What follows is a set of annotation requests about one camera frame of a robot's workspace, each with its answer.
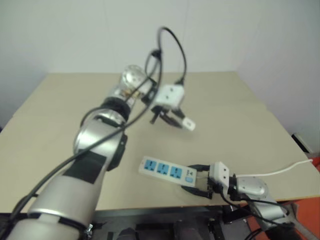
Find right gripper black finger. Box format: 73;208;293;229
179;185;214;200
187;163;212;173

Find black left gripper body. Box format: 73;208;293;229
149;104;176;125

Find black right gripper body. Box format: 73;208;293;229
194;170;219;196

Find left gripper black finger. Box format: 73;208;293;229
172;105;188;122
159;112;185;129

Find white charger plug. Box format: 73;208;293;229
181;117;196;132

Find white power strip blue sockets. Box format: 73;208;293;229
138;156;199;188

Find dark rounded shape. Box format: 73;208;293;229
117;226;139;240

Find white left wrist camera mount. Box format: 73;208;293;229
152;84;185;109

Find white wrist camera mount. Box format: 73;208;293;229
208;161;237;198
152;84;185;109

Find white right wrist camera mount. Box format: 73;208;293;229
208;161;237;198

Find black table frame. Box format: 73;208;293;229
92;201;227;240

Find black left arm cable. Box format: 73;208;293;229
7;26;188;226

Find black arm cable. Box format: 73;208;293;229
7;26;188;226
217;186;296;240

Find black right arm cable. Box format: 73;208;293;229
217;186;296;240

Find white power strip cable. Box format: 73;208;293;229
236;158;314;179

